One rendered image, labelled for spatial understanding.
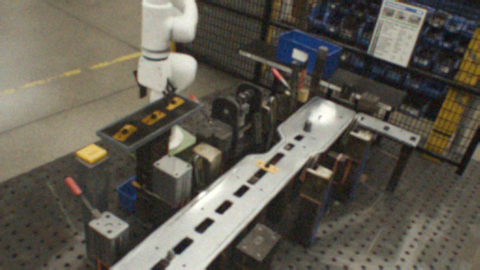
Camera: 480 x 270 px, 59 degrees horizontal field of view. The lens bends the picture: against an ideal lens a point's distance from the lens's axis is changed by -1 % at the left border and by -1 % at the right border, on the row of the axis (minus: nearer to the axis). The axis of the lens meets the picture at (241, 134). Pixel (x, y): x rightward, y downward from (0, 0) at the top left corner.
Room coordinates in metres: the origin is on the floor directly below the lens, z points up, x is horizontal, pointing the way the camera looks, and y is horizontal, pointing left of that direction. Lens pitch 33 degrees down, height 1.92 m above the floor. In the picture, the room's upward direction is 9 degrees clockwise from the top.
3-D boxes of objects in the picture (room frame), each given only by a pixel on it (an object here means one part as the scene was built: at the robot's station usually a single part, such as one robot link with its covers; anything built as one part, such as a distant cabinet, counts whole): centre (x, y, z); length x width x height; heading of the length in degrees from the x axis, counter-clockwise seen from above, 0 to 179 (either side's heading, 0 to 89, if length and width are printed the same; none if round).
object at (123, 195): (1.27, 0.38, 0.74); 0.11 x 0.10 x 0.09; 152
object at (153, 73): (1.20, 0.29, 1.34); 0.10 x 0.07 x 0.11; 65
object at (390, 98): (2.14, -0.35, 1.02); 0.90 x 0.22 x 0.03; 62
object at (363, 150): (1.52, -0.48, 0.87); 0.12 x 0.09 x 0.35; 62
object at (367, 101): (1.85, -0.57, 0.88); 0.08 x 0.08 x 0.36; 62
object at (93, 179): (0.97, 0.42, 0.92); 0.08 x 0.08 x 0.44; 62
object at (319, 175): (1.23, -0.29, 0.87); 0.12 x 0.09 x 0.35; 62
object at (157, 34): (1.20, 0.29, 1.48); 0.09 x 0.08 x 0.13; 95
